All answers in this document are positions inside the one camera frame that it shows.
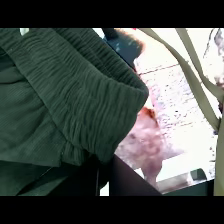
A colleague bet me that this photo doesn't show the dark green pants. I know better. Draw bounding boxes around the dark green pants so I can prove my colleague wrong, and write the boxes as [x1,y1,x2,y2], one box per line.
[0,28,224,197]

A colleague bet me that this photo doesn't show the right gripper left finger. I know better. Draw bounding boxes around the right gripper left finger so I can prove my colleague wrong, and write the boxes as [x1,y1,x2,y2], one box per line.
[48,155,111,197]

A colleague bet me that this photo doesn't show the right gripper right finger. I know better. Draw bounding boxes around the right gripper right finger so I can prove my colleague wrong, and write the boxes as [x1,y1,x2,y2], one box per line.
[108,154,162,197]

